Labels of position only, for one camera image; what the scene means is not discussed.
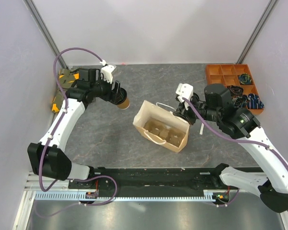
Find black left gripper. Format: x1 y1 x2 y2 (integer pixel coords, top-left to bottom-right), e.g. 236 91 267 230
90 73 123 104

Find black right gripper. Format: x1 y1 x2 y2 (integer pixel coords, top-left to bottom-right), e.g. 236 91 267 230
173 94 220 125

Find brown paper coffee cup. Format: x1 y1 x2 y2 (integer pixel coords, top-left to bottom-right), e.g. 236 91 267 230
115 88 130 110

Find brown paper takeout bag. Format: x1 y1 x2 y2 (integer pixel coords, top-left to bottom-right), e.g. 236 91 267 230
133 100 190 153

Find cardboard cup carrier tray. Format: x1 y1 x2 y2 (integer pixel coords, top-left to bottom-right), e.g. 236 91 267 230
144 119 186 147

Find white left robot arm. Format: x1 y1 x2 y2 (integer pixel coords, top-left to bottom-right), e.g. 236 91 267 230
27 65 130 188

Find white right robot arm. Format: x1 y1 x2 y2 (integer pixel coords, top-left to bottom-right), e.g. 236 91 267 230
174 83 288 213

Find white paper-wrapped straw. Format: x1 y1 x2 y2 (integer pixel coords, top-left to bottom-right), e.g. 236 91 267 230
199 123 204 135

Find camouflage folded cloth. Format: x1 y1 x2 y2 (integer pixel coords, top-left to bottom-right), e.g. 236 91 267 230
51 69 79 113

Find orange compartment tray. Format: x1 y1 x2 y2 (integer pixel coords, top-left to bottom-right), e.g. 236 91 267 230
205 64 264 115

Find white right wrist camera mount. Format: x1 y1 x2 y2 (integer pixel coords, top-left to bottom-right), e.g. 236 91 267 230
175 83 193 103

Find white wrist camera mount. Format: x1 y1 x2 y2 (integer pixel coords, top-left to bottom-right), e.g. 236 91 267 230
100 60 117 84
175 83 193 103

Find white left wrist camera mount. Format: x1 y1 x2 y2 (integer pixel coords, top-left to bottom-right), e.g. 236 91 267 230
100 60 117 84

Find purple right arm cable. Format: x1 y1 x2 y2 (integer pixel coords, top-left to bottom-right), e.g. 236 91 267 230
182 98 288 220

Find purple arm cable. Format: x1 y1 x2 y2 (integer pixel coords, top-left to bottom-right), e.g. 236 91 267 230
182 98 288 220
33 47 118 218

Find dark brown hair ties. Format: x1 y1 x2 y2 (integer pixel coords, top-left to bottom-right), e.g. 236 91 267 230
229 85 244 96

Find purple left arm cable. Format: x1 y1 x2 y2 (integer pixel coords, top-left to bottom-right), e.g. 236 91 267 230
33 47 118 218

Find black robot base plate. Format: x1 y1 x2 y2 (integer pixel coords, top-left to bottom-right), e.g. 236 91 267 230
68 166 240 192

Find blue green hair ties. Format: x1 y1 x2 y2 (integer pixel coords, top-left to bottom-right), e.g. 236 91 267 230
238 73 252 85

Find blue striped hair ties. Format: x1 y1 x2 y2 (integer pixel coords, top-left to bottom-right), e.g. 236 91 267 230
232 93 265 110

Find grey slotted cable duct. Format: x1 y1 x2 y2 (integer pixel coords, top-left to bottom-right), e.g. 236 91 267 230
35 190 221 202

